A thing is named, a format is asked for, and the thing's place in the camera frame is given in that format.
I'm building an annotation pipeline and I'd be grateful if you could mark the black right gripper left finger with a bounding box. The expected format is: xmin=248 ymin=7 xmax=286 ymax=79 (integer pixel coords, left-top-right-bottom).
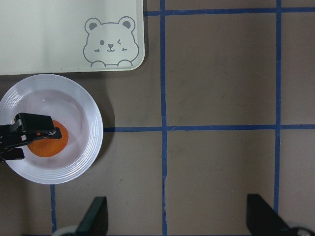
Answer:
xmin=75 ymin=196 xmax=108 ymax=234

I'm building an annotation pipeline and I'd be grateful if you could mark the orange fruit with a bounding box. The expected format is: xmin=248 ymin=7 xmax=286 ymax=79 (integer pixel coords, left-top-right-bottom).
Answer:
xmin=28 ymin=120 xmax=69 ymax=157

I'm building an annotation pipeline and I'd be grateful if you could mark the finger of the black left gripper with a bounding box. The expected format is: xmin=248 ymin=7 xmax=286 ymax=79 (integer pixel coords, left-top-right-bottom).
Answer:
xmin=0 ymin=126 xmax=62 ymax=160
xmin=11 ymin=113 xmax=55 ymax=134

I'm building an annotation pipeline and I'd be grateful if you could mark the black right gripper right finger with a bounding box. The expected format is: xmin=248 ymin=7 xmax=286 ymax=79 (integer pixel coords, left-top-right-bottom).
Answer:
xmin=246 ymin=194 xmax=290 ymax=232

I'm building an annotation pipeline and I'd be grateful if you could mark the cream bear tray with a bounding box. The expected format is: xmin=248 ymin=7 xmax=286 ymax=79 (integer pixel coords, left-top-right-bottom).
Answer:
xmin=0 ymin=0 xmax=145 ymax=75

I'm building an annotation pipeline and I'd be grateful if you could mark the white round plate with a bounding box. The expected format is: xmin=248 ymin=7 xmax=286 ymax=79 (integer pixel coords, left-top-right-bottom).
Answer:
xmin=0 ymin=74 xmax=103 ymax=184

